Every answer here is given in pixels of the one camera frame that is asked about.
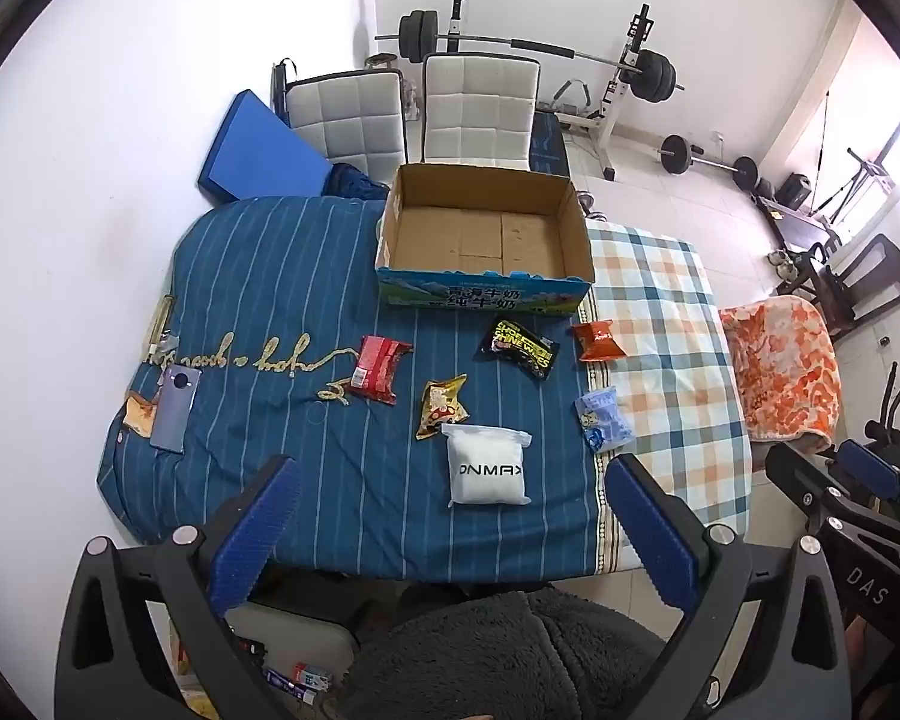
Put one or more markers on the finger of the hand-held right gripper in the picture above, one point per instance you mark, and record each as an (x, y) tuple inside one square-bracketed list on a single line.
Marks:
[(795, 478), (866, 466)]

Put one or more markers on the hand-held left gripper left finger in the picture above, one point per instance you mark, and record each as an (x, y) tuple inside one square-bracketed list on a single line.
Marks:
[(259, 532)]

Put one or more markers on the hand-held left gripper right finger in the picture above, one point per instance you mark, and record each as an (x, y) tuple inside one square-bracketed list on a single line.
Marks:
[(649, 532)]

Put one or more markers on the blue clear packet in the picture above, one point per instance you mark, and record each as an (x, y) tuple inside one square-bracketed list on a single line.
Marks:
[(604, 420)]

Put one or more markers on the white soft pouch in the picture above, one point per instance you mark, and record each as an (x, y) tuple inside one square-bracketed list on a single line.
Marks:
[(489, 469)]

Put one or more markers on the orange snack packet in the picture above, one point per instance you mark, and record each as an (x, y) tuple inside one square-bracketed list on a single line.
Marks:
[(598, 341)]

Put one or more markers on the red snack packet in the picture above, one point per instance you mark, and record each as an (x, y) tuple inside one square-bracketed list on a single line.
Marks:
[(375, 371)]

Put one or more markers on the yellow snack packet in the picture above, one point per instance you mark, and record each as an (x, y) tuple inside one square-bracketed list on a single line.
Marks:
[(441, 409)]

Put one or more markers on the black wipes packet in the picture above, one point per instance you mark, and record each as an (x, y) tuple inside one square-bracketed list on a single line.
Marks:
[(521, 347)]

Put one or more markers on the cardboard box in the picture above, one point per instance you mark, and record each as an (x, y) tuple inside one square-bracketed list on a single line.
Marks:
[(487, 229)]

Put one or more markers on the orange floral blanket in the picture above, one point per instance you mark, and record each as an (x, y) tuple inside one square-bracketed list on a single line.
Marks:
[(784, 367)]

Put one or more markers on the grey-blue smartphone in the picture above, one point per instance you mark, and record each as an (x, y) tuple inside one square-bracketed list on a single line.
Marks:
[(174, 409)]

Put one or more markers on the small orange sachet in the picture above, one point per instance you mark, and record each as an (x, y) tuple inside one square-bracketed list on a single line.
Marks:
[(139, 414)]

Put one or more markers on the plaid bed sheet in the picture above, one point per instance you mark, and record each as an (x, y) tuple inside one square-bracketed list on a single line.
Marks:
[(667, 360)]

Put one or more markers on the person's dark fleece clothing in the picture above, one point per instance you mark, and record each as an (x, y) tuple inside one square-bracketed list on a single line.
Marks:
[(510, 652)]

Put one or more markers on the black armchair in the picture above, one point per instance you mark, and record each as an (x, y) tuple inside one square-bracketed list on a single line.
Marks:
[(866, 281)]

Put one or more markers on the gold-edged clear packet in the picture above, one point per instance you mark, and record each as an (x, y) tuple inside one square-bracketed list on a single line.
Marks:
[(160, 326)]

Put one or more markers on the black low bench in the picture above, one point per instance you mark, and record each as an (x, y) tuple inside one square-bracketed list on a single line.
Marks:
[(791, 221)]

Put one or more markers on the black tripod stand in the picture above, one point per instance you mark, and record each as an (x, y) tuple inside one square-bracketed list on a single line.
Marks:
[(855, 165)]

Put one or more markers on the short barbell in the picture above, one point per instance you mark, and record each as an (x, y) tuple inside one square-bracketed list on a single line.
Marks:
[(709, 160)]

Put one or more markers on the chrome dumbbell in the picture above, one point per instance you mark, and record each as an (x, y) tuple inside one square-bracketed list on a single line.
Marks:
[(586, 201)]

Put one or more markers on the dark blue cloth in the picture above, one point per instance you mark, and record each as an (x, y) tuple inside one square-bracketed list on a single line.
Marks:
[(356, 181)]

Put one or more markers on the blue foam mat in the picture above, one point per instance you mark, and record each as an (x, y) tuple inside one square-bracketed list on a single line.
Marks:
[(262, 157)]

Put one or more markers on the white padded chair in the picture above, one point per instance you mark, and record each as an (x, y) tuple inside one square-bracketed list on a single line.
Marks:
[(480, 109), (345, 124)]

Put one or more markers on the white barbell rack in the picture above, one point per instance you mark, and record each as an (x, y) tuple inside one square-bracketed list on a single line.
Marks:
[(622, 90)]

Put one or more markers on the long barbell with plates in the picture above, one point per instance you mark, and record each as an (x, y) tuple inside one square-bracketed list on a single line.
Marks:
[(495, 41)]

